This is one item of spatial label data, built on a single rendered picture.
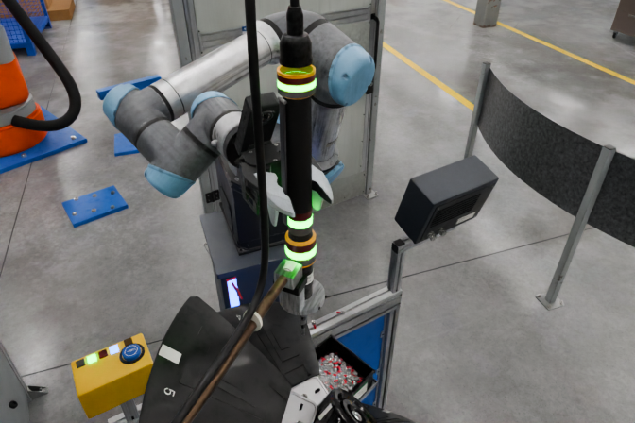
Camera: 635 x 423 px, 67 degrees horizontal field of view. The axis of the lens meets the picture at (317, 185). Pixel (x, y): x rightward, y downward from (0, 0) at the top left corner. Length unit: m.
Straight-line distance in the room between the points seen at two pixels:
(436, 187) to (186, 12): 1.48
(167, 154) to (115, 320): 2.06
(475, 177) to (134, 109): 0.98
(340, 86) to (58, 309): 2.34
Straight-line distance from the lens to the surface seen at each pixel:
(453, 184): 1.43
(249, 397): 0.81
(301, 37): 0.53
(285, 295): 0.71
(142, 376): 1.23
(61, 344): 2.84
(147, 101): 0.90
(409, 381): 2.45
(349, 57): 0.98
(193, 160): 0.82
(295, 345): 1.04
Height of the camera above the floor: 2.01
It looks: 34 degrees down
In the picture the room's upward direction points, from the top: straight up
